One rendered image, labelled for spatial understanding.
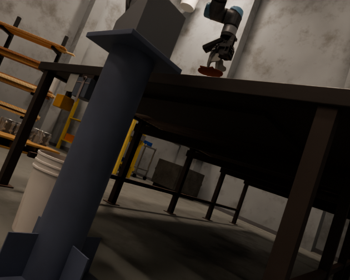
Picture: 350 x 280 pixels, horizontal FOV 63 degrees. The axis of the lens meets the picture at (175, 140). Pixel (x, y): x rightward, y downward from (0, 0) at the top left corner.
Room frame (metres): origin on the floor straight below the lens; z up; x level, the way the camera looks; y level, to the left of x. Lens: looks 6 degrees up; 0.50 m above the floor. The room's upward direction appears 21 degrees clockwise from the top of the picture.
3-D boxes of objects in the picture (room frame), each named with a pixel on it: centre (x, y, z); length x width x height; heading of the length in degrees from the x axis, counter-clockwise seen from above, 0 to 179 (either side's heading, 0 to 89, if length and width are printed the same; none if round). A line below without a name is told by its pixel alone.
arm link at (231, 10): (1.38, -0.06, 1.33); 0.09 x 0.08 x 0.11; 88
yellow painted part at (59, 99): (1.79, 0.74, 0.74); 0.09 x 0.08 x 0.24; 51
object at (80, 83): (1.68, 0.60, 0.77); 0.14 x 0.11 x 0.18; 51
